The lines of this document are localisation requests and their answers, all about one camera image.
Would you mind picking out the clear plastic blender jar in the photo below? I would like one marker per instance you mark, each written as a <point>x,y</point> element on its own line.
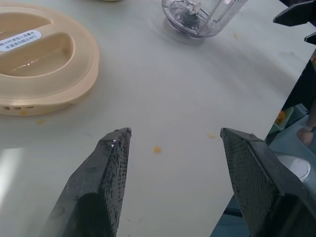
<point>217,14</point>

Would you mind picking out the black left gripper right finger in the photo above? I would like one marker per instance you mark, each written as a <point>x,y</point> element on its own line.
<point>261,182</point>

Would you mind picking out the orange food crumb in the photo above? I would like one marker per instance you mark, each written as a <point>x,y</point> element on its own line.
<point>157,149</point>

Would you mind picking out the beige plastic lid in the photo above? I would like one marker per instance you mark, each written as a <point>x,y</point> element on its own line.
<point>61,51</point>

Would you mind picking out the green bin with orange pieces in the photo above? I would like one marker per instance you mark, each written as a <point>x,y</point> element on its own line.
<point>288,116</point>

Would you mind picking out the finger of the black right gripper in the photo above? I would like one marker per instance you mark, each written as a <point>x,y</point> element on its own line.
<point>296,16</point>
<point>311,38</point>

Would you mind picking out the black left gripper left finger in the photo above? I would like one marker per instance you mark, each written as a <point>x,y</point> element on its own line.
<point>98,177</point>

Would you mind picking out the white round container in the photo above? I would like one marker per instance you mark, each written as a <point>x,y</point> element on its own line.
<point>296,168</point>

